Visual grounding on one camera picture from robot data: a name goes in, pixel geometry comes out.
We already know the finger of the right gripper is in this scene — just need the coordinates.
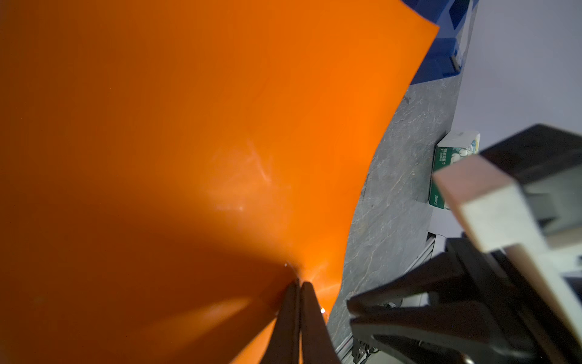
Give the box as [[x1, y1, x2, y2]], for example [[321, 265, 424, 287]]
[[350, 301, 537, 363], [346, 253, 466, 314]]

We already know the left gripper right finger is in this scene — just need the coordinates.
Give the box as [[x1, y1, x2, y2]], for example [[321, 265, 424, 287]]
[[300, 281, 341, 364]]

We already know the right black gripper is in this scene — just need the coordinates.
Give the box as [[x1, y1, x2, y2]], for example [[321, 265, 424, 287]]
[[445, 123, 582, 364]]

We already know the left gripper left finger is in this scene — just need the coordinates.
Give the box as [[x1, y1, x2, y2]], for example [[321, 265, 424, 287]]
[[260, 281, 300, 364]]

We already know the colourful tissue box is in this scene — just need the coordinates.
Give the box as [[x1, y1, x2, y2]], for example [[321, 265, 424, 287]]
[[428, 130, 480, 210]]

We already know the blue tape dispenser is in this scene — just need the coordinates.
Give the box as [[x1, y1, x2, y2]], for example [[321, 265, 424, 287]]
[[405, 0, 478, 84]]

